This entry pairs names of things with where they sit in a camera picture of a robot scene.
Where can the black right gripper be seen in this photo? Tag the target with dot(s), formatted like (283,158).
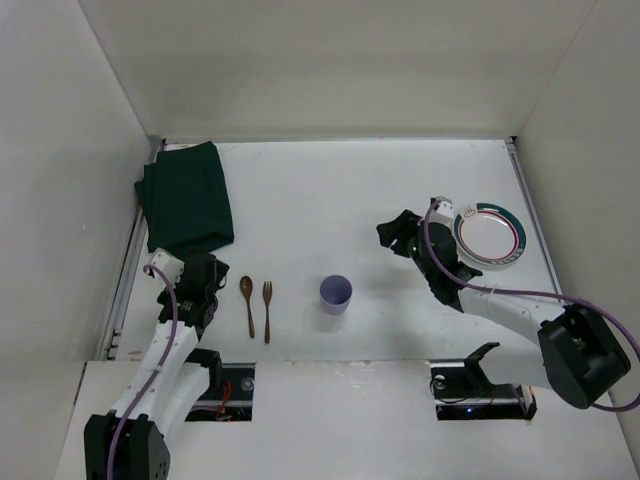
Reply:
(404,235)

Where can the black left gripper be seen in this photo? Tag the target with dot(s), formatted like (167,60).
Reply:
(205,270)

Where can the brown wooden spoon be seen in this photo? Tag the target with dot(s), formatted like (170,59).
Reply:
(246,288)

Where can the brown wooden fork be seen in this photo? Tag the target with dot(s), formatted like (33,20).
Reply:
(267,293)

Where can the dark green cloth placemat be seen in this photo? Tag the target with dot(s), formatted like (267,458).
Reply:
(184,199)

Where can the white plate green red rim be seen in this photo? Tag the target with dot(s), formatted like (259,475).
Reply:
(489,234)

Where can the lavender plastic cup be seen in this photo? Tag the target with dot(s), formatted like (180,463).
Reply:
(335,294)

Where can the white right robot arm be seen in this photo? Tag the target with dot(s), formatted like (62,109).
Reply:
(575,352)

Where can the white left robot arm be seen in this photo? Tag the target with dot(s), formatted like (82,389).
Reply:
(131,440)

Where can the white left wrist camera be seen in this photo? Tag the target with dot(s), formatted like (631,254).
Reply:
(169,265)

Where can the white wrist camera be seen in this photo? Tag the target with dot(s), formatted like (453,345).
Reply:
(169,265)
(442,211)

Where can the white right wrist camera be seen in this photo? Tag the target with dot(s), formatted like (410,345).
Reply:
(442,211)

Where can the aluminium left table rail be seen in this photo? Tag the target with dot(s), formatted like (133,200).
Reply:
(120,299)

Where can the aluminium table rail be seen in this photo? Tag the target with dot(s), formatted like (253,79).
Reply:
(120,299)
(538,231)

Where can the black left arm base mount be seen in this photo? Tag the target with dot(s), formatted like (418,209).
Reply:
(229,401)

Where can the aluminium right table rail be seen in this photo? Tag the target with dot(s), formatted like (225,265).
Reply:
(538,231)

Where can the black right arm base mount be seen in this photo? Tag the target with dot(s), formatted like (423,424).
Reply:
(460,394)

